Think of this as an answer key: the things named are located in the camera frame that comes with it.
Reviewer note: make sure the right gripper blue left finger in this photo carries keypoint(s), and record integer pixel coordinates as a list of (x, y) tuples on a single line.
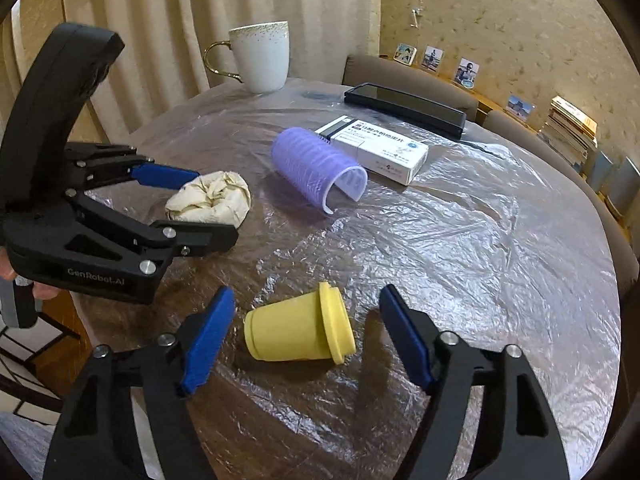
[(96, 437)]

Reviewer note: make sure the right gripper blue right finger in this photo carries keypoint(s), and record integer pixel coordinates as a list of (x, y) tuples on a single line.
[(517, 436)]

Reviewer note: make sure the beige paper ball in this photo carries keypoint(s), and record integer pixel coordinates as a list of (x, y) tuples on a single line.
[(221, 197)]

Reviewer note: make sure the purple hair roller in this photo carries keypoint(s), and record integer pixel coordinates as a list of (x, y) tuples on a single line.
[(314, 167)]

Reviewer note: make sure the beige curtain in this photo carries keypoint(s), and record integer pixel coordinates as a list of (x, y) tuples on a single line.
[(172, 51)]

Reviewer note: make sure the clear plastic table cover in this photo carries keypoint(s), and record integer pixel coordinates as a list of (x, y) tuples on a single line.
[(499, 249)]

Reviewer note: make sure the white medicine box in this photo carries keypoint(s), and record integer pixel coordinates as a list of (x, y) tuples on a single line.
[(377, 149)]

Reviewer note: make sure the grey speaker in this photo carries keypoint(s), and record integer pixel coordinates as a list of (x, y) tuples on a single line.
[(623, 187)]

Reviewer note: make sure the small blue grey box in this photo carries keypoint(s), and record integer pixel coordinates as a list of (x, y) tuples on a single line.
[(599, 165)]

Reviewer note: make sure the dark blue phone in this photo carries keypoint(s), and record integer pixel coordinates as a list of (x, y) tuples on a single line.
[(430, 115)]

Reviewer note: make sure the stack of books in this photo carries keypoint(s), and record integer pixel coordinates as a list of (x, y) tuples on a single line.
[(570, 132)]

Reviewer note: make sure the white mug with gold handle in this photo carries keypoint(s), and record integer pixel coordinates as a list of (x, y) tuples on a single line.
[(261, 53)]

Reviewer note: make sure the photo frame left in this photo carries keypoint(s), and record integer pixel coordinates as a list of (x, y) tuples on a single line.
[(405, 54)]

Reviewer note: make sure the photo frame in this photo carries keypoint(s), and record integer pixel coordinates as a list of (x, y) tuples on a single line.
[(405, 54), (431, 59), (466, 73)]

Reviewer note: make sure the photo frame middle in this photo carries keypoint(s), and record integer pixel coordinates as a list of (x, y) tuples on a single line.
[(431, 59)]

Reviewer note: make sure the photo frame right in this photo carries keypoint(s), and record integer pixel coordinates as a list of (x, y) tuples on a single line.
[(466, 73)]

